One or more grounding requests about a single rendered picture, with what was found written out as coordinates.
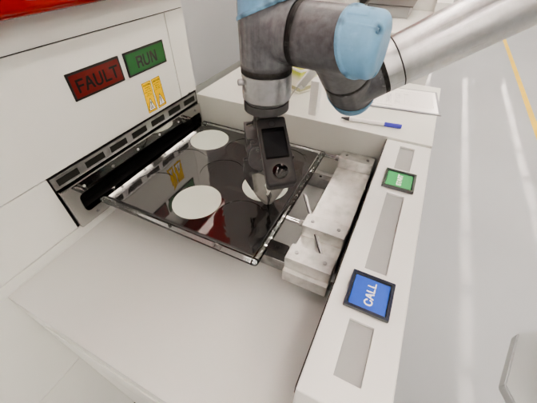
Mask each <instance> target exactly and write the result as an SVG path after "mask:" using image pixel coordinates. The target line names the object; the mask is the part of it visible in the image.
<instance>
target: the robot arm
mask: <svg viewBox="0 0 537 403"><path fill-rule="evenodd" d="M236 19H237V21H238V34H239V47H240V60H241V77H242V78H240V79H238V80H237V85H239V86H242V94H243V99H244V106H245V111H246V112H247V113H248V114H251V115H252V116H253V120H252V121H251V122H244V132H245V149H246V153H247V156H248V157H246V158H243V162H244V164H243V171H244V176H245V180H246V181H247V183H248V184H249V186H250V188H251V189H252V191H253V192H254V193H255V195H256V196H257V197H258V198H259V199H260V200H261V201H262V202H263V203H264V204H266V205H267V204H272V203H273V202H274V201H275V200H276V199H277V197H278V196H279V195H280V193H281V192H282V191H283V189H284V188H290V187H294V186H295V185H296V182H297V179H296V171H295V167H294V163H293V159H294V156H293V153H292V151H291V148H292V147H291V146H290V143H289V139H288V131H287V127H286V123H285V119H284V117H278V116H281V115H282V114H285V113H286V112H287V111H288V106H289V99H290V98H291V91H292V67H293V66H295V67H299V68H303V69H307V70H315V71H316V73H317V75H318V77H319V79H320V82H321V84H322V85H323V87H324V89H325V92H326V95H327V98H328V100H329V102H330V103H331V105H332V106H333V107H334V108H335V109H336V110H337V111H338V112H339V113H341V114H343V115H346V116H356V115H358V114H362V113H363V112H364V111H365V110H367V109H368V108H369V106H370V105H371V104H372V102H373V100H374V99H375V98H378V97H379V96H382V95H384V94H386V93H388V92H390V91H393V90H395V89H397V88H400V87H401V86H404V85H406V84H408V83H410V82H413V81H415V80H416V79H419V78H422V77H423V76H425V75H428V74H430V73H432V72H434V71H437V70H439V69H441V68H443V67H445V66H448V65H450V64H452V63H453V62H457V61H459V60H460V59H462V58H466V57H467V56H469V55H471V54H474V53H476V52H478V51H480V50H483V49H485V48H487V47H489V46H492V45H494V44H496V43H497V42H501V41H502V40H504V39H506V38H509V37H511V36H513V35H515V34H518V33H520V32H522V31H524V30H527V29H529V28H531V27H533V26H536V25H537V0H458V1H457V2H454V3H452V4H451V5H449V6H446V7H444V8H443V9H441V10H438V11H437V12H435V13H434V14H431V15H429V16H427V17H426V18H423V19H421V20H419V21H418V22H416V23H414V24H412V25H410V26H408V27H406V28H404V29H402V30H400V31H399V32H397V33H395V34H393V35H391V32H392V16H391V14H390V12H389V11H388V10H386V9H382V8H377V7H372V6H366V5H365V4H363V3H359V2H354V3H351V4H349V3H341V2H325V1H317V0H237V17H236ZM251 124H252V125H251ZM248 125H250V126H248ZM265 184H266V187H265ZM266 188H267V190H270V193H269V194H268V195H267V190H266Z"/></svg>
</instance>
